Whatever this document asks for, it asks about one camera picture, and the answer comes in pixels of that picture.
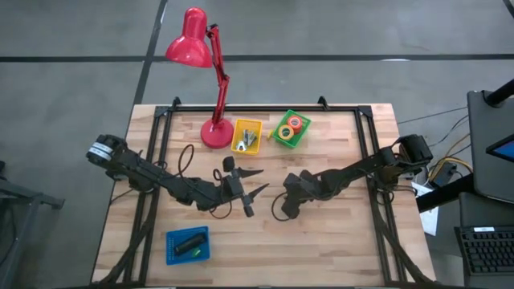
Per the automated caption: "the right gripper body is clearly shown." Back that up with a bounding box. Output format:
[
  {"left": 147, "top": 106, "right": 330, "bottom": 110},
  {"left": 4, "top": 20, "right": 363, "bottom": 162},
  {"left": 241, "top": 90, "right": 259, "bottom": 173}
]
[{"left": 279, "top": 169, "right": 322, "bottom": 221}]

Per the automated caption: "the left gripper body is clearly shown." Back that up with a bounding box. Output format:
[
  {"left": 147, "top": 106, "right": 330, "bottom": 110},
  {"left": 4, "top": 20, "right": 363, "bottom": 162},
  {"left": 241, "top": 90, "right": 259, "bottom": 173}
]
[{"left": 216, "top": 155, "right": 257, "bottom": 218}]

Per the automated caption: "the yellow tape roll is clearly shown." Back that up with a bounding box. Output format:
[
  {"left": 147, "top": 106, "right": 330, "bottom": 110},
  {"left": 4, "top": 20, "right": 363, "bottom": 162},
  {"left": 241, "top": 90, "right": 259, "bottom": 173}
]
[{"left": 278, "top": 124, "right": 296, "bottom": 141}]

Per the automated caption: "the orange tape roll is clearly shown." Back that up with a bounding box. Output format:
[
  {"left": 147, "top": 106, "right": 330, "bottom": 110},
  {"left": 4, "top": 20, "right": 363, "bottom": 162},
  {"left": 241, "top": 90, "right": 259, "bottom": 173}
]
[{"left": 287, "top": 115, "right": 304, "bottom": 134}]

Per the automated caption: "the black stapler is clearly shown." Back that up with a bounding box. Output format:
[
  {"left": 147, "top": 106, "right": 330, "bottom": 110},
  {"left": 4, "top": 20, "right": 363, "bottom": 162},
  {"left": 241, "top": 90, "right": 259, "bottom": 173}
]
[{"left": 173, "top": 232, "right": 209, "bottom": 257}]

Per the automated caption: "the yellow plastic basket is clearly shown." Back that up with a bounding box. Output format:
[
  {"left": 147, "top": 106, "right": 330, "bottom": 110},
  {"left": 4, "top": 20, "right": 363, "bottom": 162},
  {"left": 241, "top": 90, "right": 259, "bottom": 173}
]
[{"left": 230, "top": 117, "right": 264, "bottom": 156}]

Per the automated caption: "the green plastic basket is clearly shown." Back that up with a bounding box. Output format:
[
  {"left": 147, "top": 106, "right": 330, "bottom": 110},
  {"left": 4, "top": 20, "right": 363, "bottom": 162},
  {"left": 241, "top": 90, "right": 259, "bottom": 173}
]
[{"left": 271, "top": 108, "right": 312, "bottom": 149}]

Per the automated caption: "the blue plastic basket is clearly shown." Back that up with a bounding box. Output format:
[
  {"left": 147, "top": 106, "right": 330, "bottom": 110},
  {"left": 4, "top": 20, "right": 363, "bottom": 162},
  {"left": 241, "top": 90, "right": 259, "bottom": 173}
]
[{"left": 165, "top": 225, "right": 211, "bottom": 267}]

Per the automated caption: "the white paper sheet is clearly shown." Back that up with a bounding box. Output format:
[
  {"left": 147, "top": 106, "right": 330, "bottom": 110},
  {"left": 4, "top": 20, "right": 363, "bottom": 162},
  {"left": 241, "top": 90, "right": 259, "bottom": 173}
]
[{"left": 411, "top": 180, "right": 439, "bottom": 237}]

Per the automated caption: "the black support beam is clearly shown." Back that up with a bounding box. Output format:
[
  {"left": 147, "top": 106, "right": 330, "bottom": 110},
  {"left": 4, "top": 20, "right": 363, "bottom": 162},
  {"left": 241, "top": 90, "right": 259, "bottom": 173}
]
[{"left": 415, "top": 173, "right": 475, "bottom": 213}]

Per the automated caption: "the red desk lamp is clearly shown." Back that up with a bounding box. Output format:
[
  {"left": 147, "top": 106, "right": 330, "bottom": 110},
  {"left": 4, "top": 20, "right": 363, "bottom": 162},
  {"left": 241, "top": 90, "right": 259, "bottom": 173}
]
[{"left": 165, "top": 6, "right": 235, "bottom": 150}]

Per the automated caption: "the grey cart top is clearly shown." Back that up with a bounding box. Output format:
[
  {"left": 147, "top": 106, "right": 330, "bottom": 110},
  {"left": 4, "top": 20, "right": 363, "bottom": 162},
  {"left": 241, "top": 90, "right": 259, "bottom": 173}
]
[{"left": 467, "top": 90, "right": 514, "bottom": 204}]

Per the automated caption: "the black computer keyboard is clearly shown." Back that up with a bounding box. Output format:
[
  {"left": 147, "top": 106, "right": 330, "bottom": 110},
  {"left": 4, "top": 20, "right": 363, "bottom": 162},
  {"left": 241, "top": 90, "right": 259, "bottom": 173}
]
[{"left": 454, "top": 226, "right": 514, "bottom": 278}]

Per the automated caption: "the laptop with blue screen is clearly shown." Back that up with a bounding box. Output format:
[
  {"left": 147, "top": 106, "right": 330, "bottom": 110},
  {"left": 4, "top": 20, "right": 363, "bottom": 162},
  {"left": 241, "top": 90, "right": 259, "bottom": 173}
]
[{"left": 484, "top": 134, "right": 514, "bottom": 164}]

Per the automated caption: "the grey metal stand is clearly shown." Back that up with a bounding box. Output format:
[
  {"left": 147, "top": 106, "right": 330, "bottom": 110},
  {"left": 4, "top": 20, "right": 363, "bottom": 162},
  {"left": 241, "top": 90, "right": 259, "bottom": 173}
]
[{"left": 0, "top": 160, "right": 65, "bottom": 289}]

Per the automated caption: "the black pole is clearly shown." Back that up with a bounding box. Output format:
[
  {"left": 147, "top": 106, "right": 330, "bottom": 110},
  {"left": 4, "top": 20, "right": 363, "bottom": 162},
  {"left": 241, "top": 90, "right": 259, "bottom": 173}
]
[{"left": 483, "top": 78, "right": 514, "bottom": 108}]

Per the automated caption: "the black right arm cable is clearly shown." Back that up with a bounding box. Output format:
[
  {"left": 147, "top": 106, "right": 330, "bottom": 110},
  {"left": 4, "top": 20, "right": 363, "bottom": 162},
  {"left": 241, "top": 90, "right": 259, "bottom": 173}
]
[{"left": 271, "top": 191, "right": 291, "bottom": 222}]

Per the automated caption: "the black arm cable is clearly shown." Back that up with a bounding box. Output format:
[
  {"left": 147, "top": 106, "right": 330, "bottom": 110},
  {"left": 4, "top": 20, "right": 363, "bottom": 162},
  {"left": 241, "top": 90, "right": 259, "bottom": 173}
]
[
  {"left": 177, "top": 143, "right": 196, "bottom": 177},
  {"left": 271, "top": 191, "right": 291, "bottom": 222}
]

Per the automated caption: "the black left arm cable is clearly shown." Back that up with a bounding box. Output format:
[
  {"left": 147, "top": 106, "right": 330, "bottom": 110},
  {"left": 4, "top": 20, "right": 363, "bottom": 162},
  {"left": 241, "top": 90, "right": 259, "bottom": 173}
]
[{"left": 177, "top": 143, "right": 196, "bottom": 177}]

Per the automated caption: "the black metal rig frame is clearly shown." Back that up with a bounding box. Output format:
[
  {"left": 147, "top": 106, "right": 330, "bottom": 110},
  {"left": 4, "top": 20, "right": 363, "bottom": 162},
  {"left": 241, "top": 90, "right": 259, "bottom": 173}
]
[{"left": 92, "top": 96, "right": 437, "bottom": 288}]

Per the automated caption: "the thin black floor cable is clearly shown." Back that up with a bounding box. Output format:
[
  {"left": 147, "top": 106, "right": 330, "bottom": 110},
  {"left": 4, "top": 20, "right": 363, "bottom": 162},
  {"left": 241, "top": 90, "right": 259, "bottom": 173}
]
[{"left": 397, "top": 106, "right": 469, "bottom": 125}]

